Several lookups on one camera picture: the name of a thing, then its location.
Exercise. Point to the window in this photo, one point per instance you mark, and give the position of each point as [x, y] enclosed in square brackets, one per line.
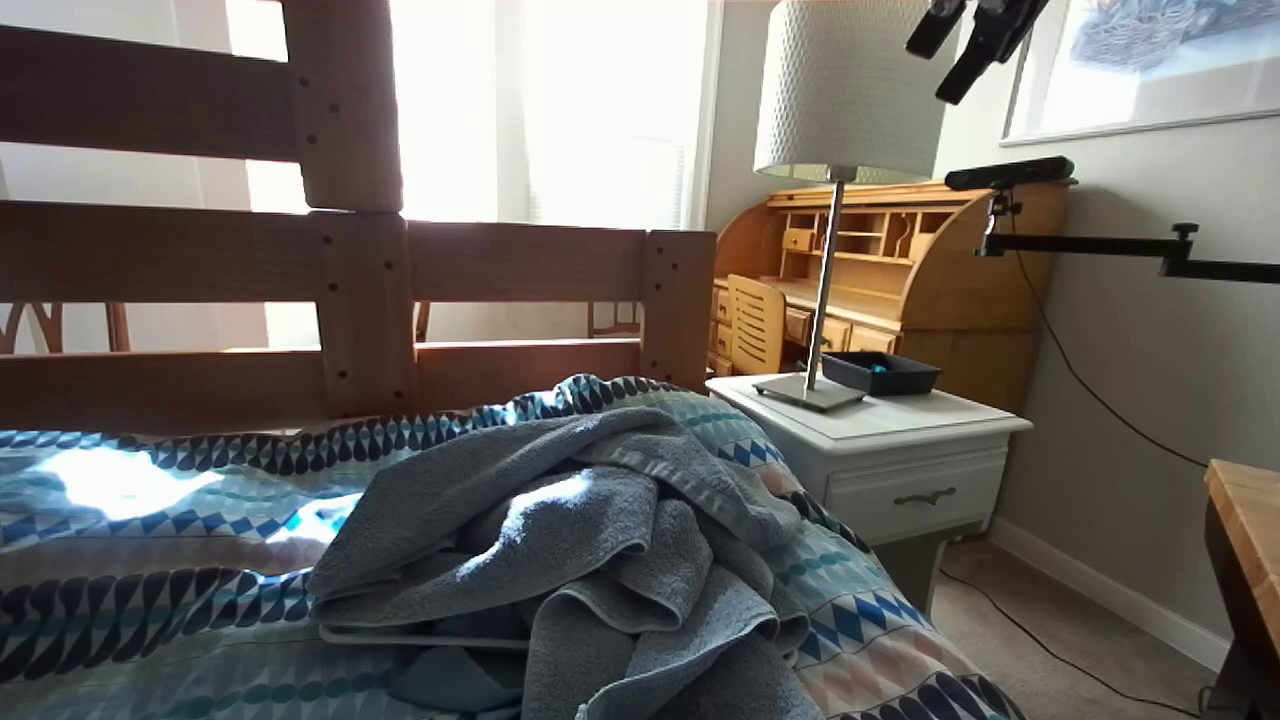
[560, 110]

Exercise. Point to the table lamp with white shade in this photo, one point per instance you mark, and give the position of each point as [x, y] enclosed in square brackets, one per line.
[845, 90]

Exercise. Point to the white nightstand drawer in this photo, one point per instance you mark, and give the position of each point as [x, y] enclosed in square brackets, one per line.
[960, 485]

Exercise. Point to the white nightstand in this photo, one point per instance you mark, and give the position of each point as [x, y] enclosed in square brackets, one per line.
[900, 425]

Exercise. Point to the black tray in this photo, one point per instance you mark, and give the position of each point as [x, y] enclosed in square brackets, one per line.
[905, 378]

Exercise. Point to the grey towel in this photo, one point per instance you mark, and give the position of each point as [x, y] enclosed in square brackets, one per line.
[600, 540]

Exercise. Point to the camera on mount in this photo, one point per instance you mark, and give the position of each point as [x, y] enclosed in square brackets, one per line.
[1010, 172]

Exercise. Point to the wooden chair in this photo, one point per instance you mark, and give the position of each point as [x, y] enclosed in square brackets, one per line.
[757, 325]

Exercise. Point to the wooden roll-top desk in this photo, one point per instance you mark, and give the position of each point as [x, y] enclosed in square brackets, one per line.
[960, 290]

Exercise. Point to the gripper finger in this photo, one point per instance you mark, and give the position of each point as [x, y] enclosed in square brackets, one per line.
[990, 45]
[935, 28]

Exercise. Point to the framed picture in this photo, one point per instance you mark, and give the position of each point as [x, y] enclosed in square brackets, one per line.
[1150, 70]

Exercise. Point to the wooden table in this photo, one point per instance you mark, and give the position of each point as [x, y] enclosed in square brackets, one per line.
[1250, 530]

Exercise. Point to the wooden bed frame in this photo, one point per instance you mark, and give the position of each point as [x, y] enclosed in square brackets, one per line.
[350, 260]

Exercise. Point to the patterned blue bedspread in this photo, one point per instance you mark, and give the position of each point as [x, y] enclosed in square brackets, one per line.
[130, 590]

